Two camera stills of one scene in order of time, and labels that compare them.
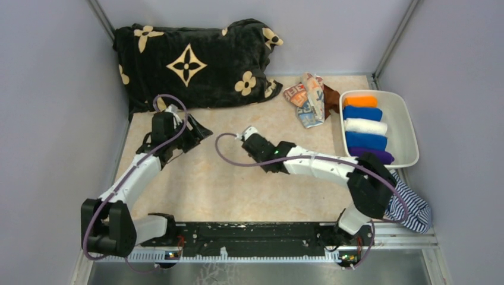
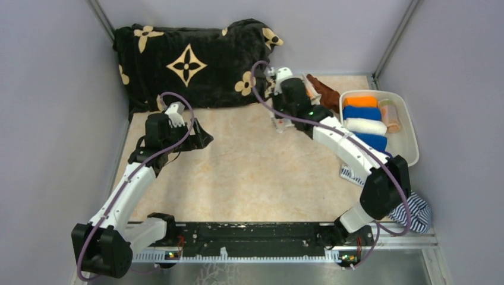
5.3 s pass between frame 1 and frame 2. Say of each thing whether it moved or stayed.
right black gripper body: moved
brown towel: stayed
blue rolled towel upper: stayed
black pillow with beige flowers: stayed
